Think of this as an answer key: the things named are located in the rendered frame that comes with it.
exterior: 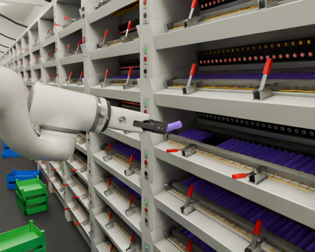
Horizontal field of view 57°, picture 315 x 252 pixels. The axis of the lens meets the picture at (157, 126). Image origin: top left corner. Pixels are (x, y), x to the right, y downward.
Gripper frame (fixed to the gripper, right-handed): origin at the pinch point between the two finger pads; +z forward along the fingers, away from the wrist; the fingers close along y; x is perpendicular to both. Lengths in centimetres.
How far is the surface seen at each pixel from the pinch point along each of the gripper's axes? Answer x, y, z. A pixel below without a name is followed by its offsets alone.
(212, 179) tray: 10.7, -7.4, 16.3
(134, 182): 26, 40, 20
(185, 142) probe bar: 3.7, 10.9, 18.4
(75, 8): -68, 164, 8
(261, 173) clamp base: 5.0, -22.0, 16.6
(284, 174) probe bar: 3.8, -26.0, 18.9
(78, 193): 63, 132, 29
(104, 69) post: -22, 94, 15
